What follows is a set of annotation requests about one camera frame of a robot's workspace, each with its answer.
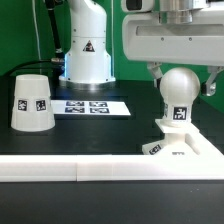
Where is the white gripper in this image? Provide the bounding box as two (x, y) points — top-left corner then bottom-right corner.
(122, 12), (224, 96)

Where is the white lamp bulb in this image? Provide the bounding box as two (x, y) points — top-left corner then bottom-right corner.
(160, 67), (200, 127)

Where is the white lamp base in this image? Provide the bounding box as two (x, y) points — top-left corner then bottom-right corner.
(142, 119), (199, 156)

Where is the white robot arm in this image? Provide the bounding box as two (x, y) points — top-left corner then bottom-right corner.
(60, 0), (224, 96)

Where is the white lamp shade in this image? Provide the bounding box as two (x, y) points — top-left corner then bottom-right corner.
(11, 74), (55, 132)

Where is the white L-shaped fence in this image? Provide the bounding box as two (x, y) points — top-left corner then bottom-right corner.
(0, 132), (224, 182)

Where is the white marker sheet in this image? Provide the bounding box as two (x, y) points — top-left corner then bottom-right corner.
(51, 100), (131, 116)

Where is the black corrugated hose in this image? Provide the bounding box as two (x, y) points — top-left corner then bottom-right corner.
(44, 0), (65, 56)

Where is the white thin cable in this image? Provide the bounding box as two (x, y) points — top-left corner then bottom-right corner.
(31, 0), (43, 76)

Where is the black cable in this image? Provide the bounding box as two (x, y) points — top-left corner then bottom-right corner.
(5, 57), (66, 78)

